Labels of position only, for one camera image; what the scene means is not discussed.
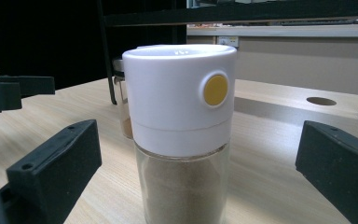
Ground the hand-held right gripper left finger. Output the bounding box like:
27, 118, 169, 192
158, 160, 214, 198
0, 119, 103, 224

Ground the white-lidded glass seasoning jar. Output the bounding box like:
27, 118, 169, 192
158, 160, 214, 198
121, 43, 238, 224

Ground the black two-tier metal rack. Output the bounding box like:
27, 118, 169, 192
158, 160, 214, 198
96, 0, 358, 147

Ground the white wall power outlet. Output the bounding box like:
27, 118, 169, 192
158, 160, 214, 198
216, 35, 240, 49

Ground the black curtain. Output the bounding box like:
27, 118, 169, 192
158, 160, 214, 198
0, 0, 187, 91

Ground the metal-lidded glass spice jar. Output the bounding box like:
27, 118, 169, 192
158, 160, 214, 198
111, 57, 134, 140

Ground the white desk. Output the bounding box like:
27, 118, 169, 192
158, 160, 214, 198
186, 22, 358, 45

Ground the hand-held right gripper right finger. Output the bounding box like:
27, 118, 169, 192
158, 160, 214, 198
295, 120, 358, 224

